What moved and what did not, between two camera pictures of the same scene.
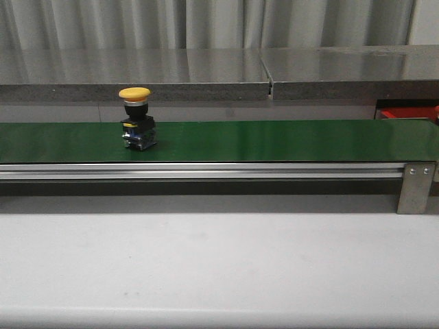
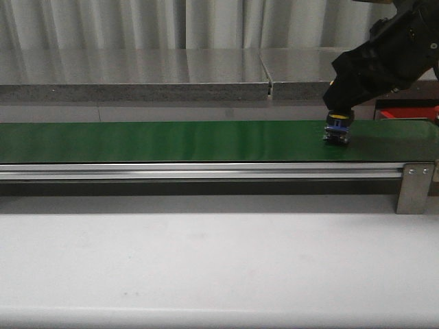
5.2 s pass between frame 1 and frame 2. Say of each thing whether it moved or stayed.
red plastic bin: stayed
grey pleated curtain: stayed
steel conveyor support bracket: stayed
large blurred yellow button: moved
